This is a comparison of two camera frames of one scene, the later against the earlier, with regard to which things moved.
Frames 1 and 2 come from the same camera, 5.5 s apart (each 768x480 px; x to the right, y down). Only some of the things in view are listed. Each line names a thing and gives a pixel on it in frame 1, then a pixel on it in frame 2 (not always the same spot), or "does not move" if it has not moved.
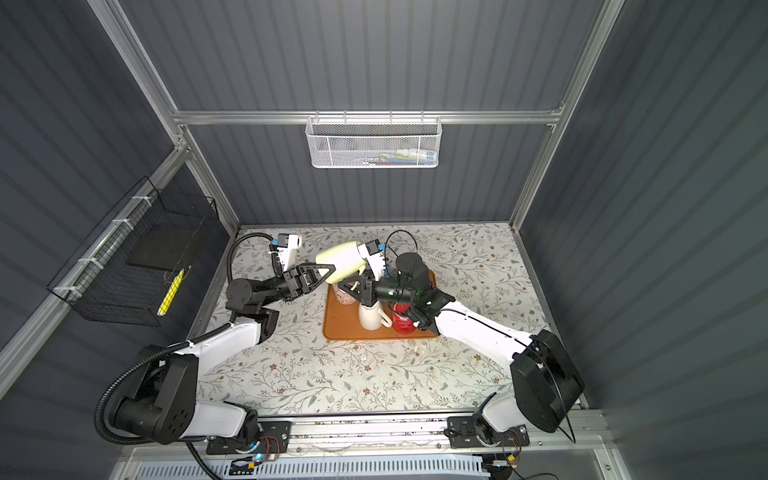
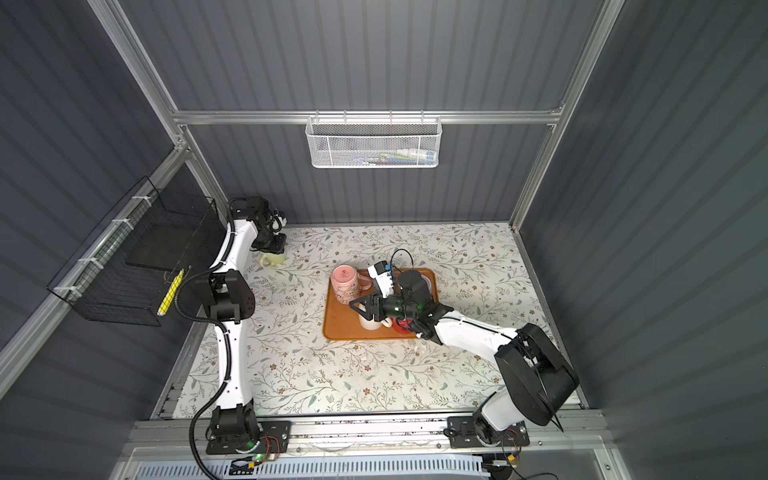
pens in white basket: x=400 y=156 does not move
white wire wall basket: x=373 y=142 does not move
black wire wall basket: x=131 y=271 does not move
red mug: x=400 y=321 does not move
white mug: x=373 y=317 does not move
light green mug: x=348 y=258 to x=271 y=259
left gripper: x=300 y=280 to x=276 y=248
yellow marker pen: x=171 y=293 does not move
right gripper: x=367 y=296 to x=375 y=305
